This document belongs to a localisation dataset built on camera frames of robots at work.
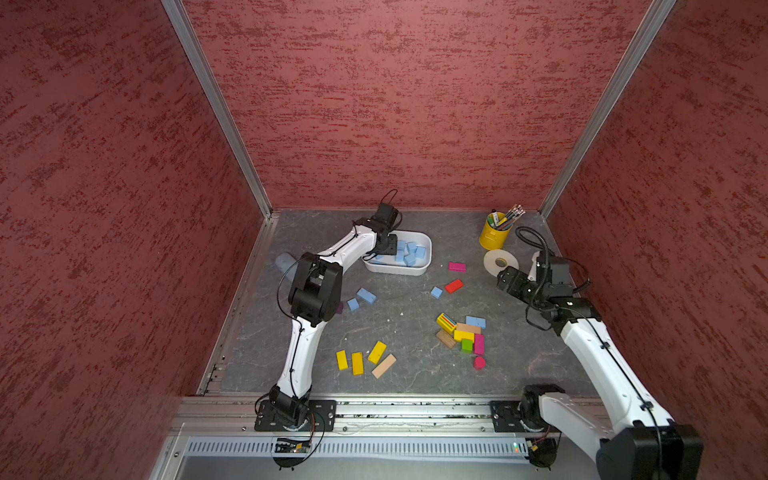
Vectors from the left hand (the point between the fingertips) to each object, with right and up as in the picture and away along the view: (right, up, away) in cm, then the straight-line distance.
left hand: (384, 250), depth 101 cm
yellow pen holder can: (+39, +7, +1) cm, 40 cm away
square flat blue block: (+18, -14, -4) cm, 23 cm away
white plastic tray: (+11, -2, +5) cm, 12 cm away
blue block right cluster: (+30, -22, -12) cm, 39 cm away
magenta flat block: (+25, -6, +4) cm, 26 cm away
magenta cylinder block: (+28, -32, -18) cm, 46 cm away
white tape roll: (+42, -4, +4) cm, 42 cm away
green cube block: (+25, -27, -16) cm, 40 cm away
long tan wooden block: (0, -32, -20) cm, 38 cm away
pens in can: (+44, +12, -2) cm, 46 cm away
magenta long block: (+29, -28, -14) cm, 43 cm away
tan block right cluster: (+26, -24, -12) cm, 37 cm away
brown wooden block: (+20, -26, -14) cm, 35 cm away
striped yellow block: (+19, -21, -13) cm, 32 cm away
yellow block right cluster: (+23, -25, -14) cm, 37 cm away
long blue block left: (-6, -14, -6) cm, 17 cm away
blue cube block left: (-10, -17, -7) cm, 21 cm away
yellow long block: (-1, -29, -18) cm, 34 cm away
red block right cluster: (+24, -12, -3) cm, 27 cm away
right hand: (+36, -9, -19) cm, 42 cm away
